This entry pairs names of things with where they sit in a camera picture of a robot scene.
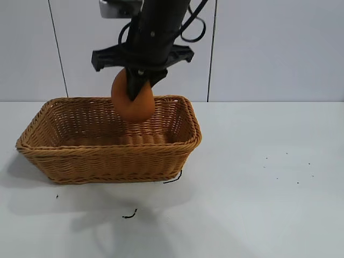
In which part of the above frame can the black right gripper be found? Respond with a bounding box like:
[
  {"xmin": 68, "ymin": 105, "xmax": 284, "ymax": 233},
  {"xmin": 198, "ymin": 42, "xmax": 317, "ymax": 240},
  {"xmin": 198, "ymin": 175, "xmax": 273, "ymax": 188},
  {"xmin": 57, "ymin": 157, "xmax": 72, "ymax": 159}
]
[{"xmin": 91, "ymin": 25, "xmax": 195, "ymax": 102}]

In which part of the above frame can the orange round bread bun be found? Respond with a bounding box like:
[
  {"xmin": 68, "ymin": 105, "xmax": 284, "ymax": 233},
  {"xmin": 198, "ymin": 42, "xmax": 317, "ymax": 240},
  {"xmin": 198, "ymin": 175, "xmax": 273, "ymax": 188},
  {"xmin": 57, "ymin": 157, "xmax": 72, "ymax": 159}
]
[{"xmin": 111, "ymin": 68, "xmax": 156, "ymax": 124}]

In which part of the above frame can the brown wicker basket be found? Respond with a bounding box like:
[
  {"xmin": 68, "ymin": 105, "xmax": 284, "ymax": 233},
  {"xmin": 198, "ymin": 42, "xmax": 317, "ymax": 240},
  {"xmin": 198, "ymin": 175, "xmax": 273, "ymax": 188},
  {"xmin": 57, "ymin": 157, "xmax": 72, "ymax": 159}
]
[{"xmin": 15, "ymin": 94, "xmax": 203, "ymax": 185}]

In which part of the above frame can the black short cable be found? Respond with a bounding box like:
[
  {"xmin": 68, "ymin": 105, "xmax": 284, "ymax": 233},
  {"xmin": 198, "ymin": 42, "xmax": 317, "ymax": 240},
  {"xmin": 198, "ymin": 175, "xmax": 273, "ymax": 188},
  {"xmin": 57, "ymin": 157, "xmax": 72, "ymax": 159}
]
[{"xmin": 117, "ymin": 22, "xmax": 133, "ymax": 47}]

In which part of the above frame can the black looped cable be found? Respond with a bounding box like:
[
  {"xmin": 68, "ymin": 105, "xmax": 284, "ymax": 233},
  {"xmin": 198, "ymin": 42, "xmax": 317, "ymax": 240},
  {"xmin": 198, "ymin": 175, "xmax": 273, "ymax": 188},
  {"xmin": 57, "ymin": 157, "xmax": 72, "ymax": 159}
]
[{"xmin": 179, "ymin": 0, "xmax": 209, "ymax": 43}]

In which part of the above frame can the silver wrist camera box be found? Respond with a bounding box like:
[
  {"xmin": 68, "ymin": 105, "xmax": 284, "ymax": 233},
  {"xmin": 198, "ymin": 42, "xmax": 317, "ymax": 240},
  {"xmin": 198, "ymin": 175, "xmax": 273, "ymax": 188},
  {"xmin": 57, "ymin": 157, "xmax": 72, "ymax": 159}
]
[{"xmin": 98, "ymin": 0, "xmax": 144, "ymax": 19}]

